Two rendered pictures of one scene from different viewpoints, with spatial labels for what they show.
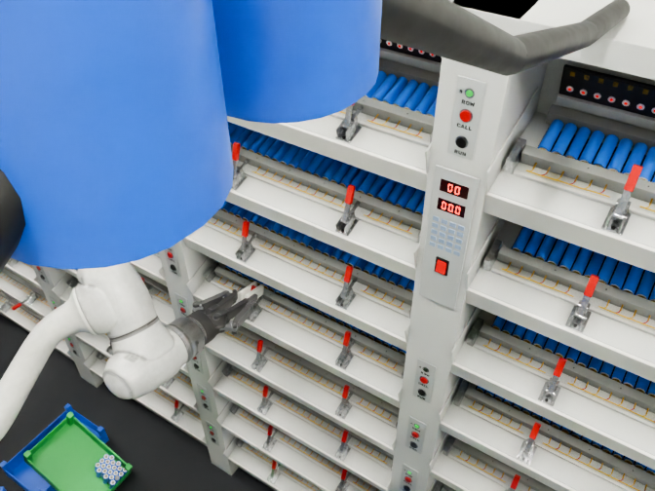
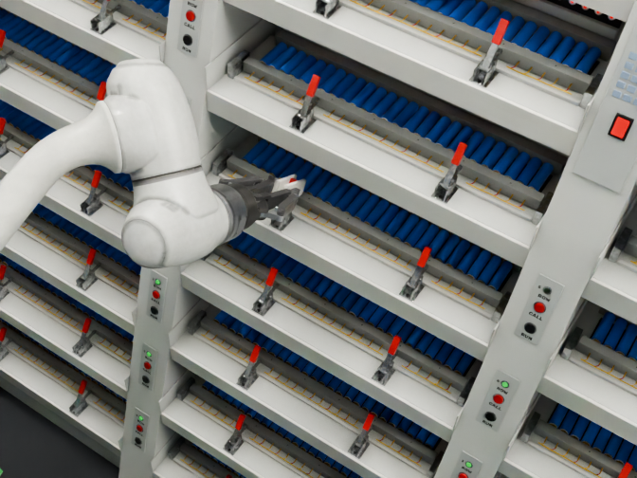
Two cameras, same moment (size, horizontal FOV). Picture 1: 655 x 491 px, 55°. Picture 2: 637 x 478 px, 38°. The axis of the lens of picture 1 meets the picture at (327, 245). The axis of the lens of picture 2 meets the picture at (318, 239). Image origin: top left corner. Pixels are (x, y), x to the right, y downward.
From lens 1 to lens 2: 0.50 m
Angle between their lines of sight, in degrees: 10
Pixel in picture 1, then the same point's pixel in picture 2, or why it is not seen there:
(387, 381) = (470, 321)
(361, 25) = not seen: outside the picture
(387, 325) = (502, 228)
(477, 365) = (622, 284)
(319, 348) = (375, 272)
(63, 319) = (84, 137)
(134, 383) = (172, 240)
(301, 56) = not seen: outside the picture
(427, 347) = (559, 255)
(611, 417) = not seen: outside the picture
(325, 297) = (416, 186)
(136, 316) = (185, 152)
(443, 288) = (611, 161)
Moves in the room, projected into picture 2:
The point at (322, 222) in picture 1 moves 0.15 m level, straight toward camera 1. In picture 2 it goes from (449, 69) to (467, 120)
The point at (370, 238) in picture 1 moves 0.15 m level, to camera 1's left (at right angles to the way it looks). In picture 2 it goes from (516, 94) to (413, 76)
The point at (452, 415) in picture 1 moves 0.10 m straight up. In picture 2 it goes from (559, 369) to (582, 322)
